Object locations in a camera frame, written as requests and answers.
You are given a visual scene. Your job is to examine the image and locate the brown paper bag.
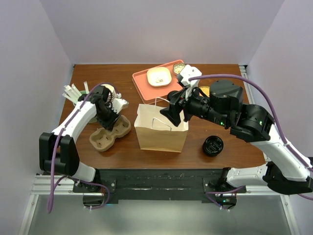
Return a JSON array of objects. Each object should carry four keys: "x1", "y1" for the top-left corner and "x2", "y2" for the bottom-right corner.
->
[{"x1": 134, "y1": 104, "x2": 189, "y2": 153}]

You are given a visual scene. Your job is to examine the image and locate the small floral bowl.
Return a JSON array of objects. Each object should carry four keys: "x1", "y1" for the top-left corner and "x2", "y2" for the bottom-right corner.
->
[{"x1": 173, "y1": 63, "x2": 186, "y2": 74}]

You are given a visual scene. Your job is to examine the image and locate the cardboard cup carrier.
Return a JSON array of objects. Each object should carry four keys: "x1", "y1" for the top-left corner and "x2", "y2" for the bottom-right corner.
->
[{"x1": 89, "y1": 115, "x2": 132, "y2": 152}]

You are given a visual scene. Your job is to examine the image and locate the round woven yellow coaster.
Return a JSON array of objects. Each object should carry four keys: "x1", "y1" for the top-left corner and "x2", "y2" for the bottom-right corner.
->
[{"x1": 199, "y1": 86, "x2": 210, "y2": 97}]

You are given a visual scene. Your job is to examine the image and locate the wrapped white straw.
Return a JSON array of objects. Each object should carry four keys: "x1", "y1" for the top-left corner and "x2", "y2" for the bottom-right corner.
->
[
  {"x1": 62, "y1": 93, "x2": 77, "y2": 103},
  {"x1": 71, "y1": 84, "x2": 87, "y2": 97},
  {"x1": 64, "y1": 85, "x2": 79, "y2": 99}
]

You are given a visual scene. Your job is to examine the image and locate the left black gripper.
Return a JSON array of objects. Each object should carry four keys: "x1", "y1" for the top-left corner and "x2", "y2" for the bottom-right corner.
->
[{"x1": 96, "y1": 104, "x2": 121, "y2": 132}]

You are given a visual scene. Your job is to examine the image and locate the green straw holder cup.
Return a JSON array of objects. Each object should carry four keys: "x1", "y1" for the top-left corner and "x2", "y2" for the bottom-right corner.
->
[{"x1": 72, "y1": 90, "x2": 97, "y2": 123}]

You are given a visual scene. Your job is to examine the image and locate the stack of black lids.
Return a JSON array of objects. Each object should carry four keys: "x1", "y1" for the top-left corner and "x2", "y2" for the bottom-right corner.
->
[{"x1": 202, "y1": 136, "x2": 224, "y2": 157}]

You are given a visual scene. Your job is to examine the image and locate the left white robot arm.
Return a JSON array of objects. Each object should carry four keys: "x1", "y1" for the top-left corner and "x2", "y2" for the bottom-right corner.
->
[{"x1": 39, "y1": 83, "x2": 129, "y2": 192}]

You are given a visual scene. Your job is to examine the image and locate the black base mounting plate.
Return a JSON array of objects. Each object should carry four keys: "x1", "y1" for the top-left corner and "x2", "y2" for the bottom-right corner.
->
[{"x1": 72, "y1": 168, "x2": 245, "y2": 204}]

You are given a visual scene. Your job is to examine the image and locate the stack of paper cups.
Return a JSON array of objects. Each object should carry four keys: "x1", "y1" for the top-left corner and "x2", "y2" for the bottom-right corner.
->
[{"x1": 101, "y1": 83, "x2": 116, "y2": 102}]

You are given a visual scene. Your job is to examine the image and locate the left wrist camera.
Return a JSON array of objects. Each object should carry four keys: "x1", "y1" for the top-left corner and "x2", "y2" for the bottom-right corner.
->
[{"x1": 112, "y1": 98, "x2": 129, "y2": 114}]

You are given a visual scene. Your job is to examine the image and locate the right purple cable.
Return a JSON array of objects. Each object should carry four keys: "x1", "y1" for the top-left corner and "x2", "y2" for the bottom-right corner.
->
[{"x1": 188, "y1": 74, "x2": 313, "y2": 210}]

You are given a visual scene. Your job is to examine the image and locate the cream square plate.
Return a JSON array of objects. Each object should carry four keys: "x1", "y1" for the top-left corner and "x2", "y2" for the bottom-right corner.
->
[{"x1": 147, "y1": 67, "x2": 172, "y2": 87}]

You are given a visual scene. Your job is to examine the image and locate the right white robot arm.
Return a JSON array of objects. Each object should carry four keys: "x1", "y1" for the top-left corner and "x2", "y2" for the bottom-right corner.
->
[{"x1": 160, "y1": 80, "x2": 313, "y2": 195}]

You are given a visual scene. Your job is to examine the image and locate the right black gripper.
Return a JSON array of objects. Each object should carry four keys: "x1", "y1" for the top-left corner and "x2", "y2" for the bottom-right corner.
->
[{"x1": 159, "y1": 81, "x2": 230, "y2": 127}]

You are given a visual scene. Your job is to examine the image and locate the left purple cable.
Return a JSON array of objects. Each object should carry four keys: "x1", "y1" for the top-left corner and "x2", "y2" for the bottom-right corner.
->
[{"x1": 46, "y1": 83, "x2": 122, "y2": 213}]

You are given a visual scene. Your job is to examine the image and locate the purple cable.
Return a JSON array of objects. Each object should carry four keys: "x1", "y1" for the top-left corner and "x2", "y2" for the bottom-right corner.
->
[
  {"x1": 188, "y1": 74, "x2": 313, "y2": 210},
  {"x1": 46, "y1": 83, "x2": 122, "y2": 213}
]

